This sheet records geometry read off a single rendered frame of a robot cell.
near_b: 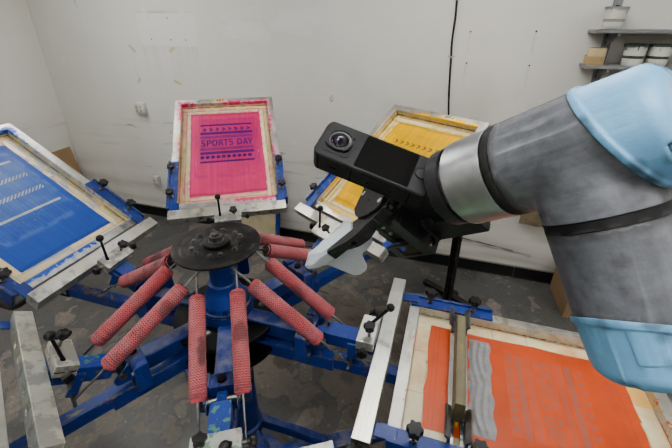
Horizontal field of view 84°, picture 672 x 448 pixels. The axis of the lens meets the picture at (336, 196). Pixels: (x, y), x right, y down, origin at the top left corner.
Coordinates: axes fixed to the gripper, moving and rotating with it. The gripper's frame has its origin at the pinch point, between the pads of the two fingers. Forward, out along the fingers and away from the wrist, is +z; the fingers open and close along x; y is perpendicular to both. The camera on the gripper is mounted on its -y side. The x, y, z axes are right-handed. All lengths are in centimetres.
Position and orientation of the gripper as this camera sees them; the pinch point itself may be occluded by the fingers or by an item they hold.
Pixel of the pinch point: (325, 213)
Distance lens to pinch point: 48.5
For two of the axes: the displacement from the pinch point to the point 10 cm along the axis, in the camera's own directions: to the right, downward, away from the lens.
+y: 7.4, 5.8, 3.5
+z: -5.6, 2.3, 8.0
